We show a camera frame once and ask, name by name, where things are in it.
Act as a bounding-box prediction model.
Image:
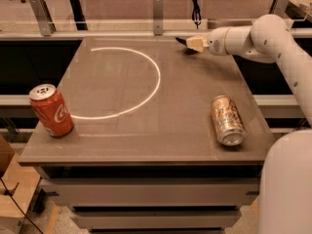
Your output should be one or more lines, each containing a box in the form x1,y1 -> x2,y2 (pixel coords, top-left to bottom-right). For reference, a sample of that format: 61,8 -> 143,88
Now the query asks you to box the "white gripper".
186,27 -> 229,56

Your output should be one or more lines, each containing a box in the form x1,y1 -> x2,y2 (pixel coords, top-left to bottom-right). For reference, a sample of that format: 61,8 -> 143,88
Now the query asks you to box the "dark rxbar chocolate wrapper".
175,37 -> 198,55

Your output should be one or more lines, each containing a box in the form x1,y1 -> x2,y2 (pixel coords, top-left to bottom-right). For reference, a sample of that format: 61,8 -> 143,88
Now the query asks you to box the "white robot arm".
186,14 -> 312,234

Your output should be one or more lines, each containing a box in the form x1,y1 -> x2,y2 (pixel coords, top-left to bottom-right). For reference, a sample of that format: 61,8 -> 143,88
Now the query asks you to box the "orange soda can lying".
211,95 -> 245,146

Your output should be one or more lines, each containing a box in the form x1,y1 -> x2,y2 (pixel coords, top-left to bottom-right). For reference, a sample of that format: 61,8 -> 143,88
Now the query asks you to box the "red coke can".
29,84 -> 74,137

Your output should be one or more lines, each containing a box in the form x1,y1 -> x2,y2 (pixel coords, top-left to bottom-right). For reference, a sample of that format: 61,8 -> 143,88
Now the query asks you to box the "upper grey drawer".
41,178 -> 259,207

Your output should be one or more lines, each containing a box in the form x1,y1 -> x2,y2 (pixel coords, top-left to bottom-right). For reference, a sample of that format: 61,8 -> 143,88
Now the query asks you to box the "grey drawer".
71,211 -> 241,230
41,178 -> 259,207

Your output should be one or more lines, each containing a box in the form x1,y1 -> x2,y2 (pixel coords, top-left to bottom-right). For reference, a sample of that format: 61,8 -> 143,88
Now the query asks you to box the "lower grey drawer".
71,211 -> 241,230

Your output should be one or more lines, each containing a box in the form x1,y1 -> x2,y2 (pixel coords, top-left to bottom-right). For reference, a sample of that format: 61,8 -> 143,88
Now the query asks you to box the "cardboard box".
0,153 -> 42,234

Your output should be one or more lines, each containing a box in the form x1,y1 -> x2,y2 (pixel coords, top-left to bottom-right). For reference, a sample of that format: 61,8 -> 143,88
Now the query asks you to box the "black hanging cable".
190,0 -> 203,30

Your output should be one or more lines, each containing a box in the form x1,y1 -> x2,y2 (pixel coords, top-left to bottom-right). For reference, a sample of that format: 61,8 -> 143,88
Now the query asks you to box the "middle metal rail bracket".
153,0 -> 163,35

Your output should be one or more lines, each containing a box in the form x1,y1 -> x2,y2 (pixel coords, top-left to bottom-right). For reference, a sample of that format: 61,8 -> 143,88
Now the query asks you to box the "metal rail bracket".
153,0 -> 163,35
28,0 -> 56,36
270,0 -> 290,17

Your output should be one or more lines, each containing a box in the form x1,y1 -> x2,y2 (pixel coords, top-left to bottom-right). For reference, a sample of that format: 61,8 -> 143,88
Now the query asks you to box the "right metal rail bracket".
270,0 -> 290,17

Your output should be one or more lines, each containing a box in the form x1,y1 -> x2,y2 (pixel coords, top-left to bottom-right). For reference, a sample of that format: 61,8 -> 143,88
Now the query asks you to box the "left metal rail bracket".
28,0 -> 56,36

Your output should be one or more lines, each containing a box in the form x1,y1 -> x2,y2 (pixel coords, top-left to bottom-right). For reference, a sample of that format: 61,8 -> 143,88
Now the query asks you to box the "thin black floor cable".
0,176 -> 45,234

